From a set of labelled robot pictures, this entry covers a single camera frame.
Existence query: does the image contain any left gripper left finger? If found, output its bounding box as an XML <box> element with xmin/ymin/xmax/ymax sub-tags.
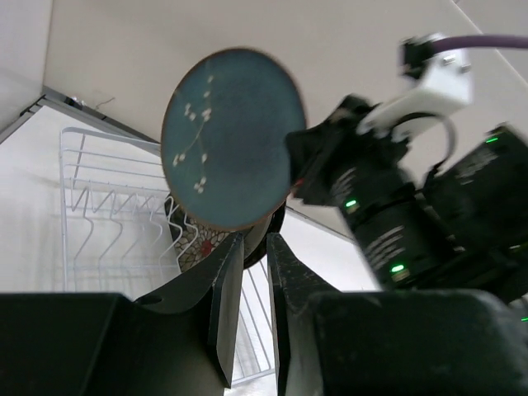
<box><xmin>1</xmin><ymin>234</ymin><xmax>243</xmax><ymax>395</ymax></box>

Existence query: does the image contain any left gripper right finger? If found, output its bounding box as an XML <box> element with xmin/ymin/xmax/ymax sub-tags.
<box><xmin>267</xmin><ymin>233</ymin><xmax>527</xmax><ymax>395</ymax></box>

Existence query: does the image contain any white wire dish rack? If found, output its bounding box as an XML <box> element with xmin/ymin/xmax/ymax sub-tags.
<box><xmin>59</xmin><ymin>126</ymin><xmax>276</xmax><ymax>383</ymax></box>

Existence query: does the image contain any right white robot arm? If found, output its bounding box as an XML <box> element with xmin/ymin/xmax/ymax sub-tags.
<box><xmin>285</xmin><ymin>96</ymin><xmax>527</xmax><ymax>302</ymax></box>

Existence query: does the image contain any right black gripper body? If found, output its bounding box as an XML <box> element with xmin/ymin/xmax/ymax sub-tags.
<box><xmin>285</xmin><ymin>95</ymin><xmax>410</xmax><ymax>206</ymax></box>

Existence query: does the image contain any square black floral plate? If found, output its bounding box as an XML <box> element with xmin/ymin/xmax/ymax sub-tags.
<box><xmin>164</xmin><ymin>195</ymin><xmax>229</xmax><ymax>272</ymax></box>

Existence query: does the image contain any round teal plate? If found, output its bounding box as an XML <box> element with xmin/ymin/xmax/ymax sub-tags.
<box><xmin>160</xmin><ymin>47</ymin><xmax>307</xmax><ymax>231</ymax></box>

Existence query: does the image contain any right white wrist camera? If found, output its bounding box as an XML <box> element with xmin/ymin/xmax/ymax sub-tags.
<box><xmin>356</xmin><ymin>33</ymin><xmax>474</xmax><ymax>142</ymax></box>

